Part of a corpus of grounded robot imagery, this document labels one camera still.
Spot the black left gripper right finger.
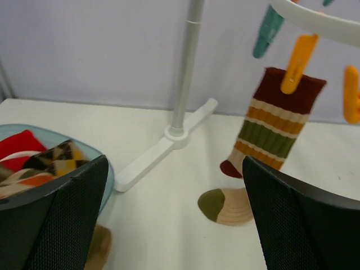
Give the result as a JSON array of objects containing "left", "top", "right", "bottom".
[{"left": 242, "top": 156, "right": 359, "bottom": 269}]

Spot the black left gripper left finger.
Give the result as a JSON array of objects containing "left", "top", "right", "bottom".
[{"left": 1, "top": 155, "right": 109, "bottom": 269}]

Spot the beige patchwork argyle sock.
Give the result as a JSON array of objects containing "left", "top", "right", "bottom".
[{"left": 87, "top": 224, "right": 113, "bottom": 266}]

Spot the brown yellow argyle sock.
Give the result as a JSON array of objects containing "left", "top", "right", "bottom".
[{"left": 22, "top": 139, "right": 90, "bottom": 177}]

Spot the maroon olive striped sock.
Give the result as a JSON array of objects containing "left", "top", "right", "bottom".
[{"left": 197, "top": 67, "right": 327, "bottom": 226}]

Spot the pile of colourful socks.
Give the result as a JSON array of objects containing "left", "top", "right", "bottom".
[{"left": 1, "top": 129, "right": 89, "bottom": 199}]

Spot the white round clip hanger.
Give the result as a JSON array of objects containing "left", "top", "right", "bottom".
[{"left": 270, "top": 0, "right": 360, "bottom": 48}]

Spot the teal plastic basket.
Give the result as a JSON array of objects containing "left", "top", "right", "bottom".
[{"left": 0, "top": 123, "right": 116, "bottom": 214}]

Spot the white metal drying rack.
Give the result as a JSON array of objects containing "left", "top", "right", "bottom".
[{"left": 114, "top": 0, "right": 219, "bottom": 193}]

